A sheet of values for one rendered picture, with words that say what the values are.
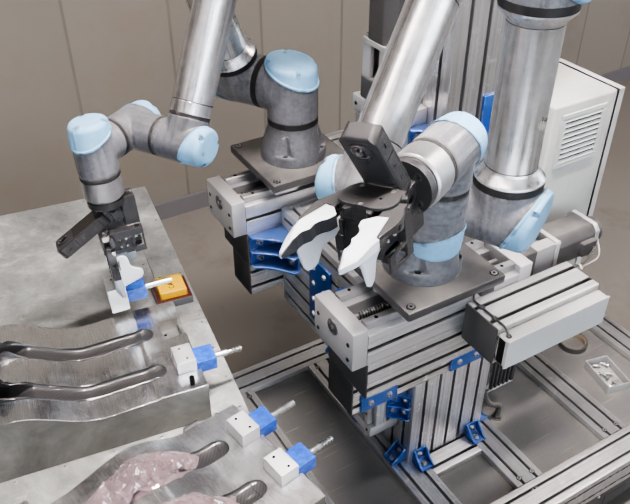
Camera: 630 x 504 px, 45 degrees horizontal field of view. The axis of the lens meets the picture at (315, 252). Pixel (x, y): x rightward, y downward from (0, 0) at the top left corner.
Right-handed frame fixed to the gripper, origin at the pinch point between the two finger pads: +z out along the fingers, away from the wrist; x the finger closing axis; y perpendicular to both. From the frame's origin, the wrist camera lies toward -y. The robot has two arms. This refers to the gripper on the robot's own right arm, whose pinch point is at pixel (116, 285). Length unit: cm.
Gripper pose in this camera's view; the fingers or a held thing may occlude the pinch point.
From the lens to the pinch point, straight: 158.9
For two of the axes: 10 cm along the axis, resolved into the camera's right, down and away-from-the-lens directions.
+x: -3.8, -4.9, 7.8
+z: 0.7, 8.3, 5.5
